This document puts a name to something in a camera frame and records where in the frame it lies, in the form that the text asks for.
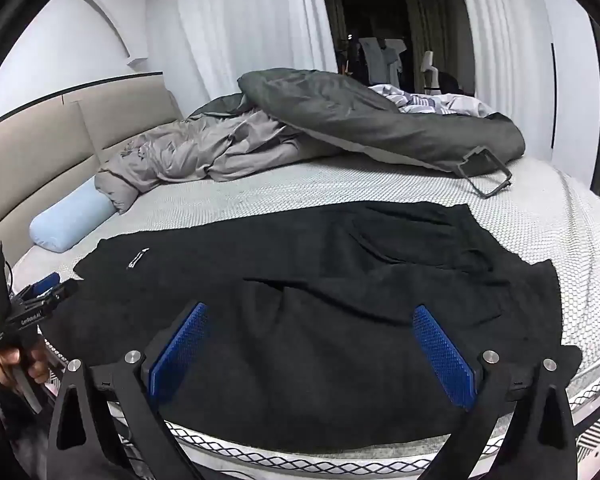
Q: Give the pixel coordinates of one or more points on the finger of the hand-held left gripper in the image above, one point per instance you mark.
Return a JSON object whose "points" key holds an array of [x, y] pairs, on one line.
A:
{"points": [[46, 283], [62, 291]]}

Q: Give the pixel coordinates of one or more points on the white curtain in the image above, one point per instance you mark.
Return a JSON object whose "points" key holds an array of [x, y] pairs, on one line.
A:
{"points": [[240, 35], [500, 25]]}

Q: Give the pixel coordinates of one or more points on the white wardrobe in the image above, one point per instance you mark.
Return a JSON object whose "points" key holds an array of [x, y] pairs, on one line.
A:
{"points": [[572, 85]]}

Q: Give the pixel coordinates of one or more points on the dark grey blanket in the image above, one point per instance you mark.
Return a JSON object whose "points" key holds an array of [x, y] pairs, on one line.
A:
{"points": [[355, 110]]}

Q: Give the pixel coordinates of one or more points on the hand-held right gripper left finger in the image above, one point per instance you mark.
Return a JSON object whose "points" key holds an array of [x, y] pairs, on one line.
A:
{"points": [[180, 345]]}

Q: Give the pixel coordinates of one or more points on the black pants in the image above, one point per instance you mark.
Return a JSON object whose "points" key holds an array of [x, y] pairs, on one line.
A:
{"points": [[305, 335]]}

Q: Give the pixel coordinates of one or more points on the light blue pillow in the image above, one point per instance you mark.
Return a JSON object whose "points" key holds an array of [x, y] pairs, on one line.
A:
{"points": [[70, 217]]}

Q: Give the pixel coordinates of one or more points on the light grey duvet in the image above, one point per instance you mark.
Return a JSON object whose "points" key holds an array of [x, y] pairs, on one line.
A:
{"points": [[190, 150]]}

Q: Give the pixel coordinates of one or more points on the white upright object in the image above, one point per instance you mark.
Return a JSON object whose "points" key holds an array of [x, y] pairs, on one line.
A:
{"points": [[428, 67]]}

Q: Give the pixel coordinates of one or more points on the grey hanging garment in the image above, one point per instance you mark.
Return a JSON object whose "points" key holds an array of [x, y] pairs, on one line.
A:
{"points": [[377, 60]]}

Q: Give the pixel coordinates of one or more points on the grey plastic frame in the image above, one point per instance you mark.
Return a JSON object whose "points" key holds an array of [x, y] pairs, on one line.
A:
{"points": [[497, 164]]}

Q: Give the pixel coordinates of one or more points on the person's left hand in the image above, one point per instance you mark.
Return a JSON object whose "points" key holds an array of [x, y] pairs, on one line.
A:
{"points": [[39, 360]]}

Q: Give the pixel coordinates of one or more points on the honeycomb patterned mattress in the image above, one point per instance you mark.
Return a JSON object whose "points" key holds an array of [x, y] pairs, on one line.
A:
{"points": [[280, 185]]}

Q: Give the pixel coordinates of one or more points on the brown curtain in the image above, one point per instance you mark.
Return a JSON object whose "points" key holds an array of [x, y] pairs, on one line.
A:
{"points": [[435, 20]]}

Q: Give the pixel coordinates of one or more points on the white striped bed sheet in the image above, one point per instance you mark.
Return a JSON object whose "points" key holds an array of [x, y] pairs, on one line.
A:
{"points": [[455, 105]]}

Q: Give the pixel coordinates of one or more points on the beige padded headboard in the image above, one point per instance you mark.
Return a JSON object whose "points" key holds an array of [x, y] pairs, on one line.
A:
{"points": [[30, 170]]}

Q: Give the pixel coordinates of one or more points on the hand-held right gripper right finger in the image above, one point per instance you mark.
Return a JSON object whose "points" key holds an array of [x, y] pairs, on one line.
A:
{"points": [[442, 355]]}

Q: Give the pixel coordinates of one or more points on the person's left forearm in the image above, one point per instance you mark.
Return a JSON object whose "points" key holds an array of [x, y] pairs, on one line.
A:
{"points": [[10, 420]]}

